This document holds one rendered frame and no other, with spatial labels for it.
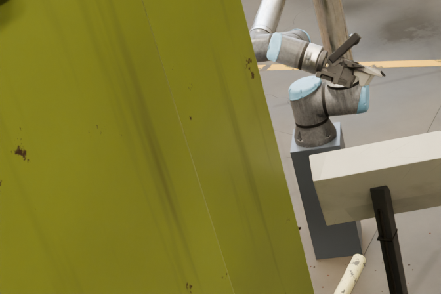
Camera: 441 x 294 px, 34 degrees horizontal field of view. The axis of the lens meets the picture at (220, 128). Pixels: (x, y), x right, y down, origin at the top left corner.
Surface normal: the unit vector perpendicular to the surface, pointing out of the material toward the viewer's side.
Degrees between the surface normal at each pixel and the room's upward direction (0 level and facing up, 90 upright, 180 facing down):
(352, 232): 90
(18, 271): 90
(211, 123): 90
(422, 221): 0
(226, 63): 90
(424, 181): 120
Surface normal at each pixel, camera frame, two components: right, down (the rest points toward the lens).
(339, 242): -0.15, 0.47
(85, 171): 0.85, 0.02
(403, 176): 0.07, 0.83
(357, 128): -0.25, -0.87
